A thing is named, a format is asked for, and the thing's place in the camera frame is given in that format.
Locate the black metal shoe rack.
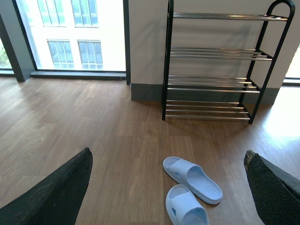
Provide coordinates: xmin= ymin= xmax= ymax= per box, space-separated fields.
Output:
xmin=162 ymin=0 xmax=295 ymax=124

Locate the light blue slide sandal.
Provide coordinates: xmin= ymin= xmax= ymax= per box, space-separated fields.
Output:
xmin=163 ymin=157 xmax=223 ymax=205
xmin=165 ymin=184 xmax=209 ymax=225

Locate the dark window frame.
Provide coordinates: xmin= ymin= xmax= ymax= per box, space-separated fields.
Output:
xmin=0 ymin=0 xmax=130 ymax=82

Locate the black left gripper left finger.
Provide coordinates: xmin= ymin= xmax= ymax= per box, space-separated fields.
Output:
xmin=0 ymin=148 xmax=93 ymax=225

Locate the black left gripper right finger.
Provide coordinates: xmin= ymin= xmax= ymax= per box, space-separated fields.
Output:
xmin=244 ymin=150 xmax=300 ymax=225

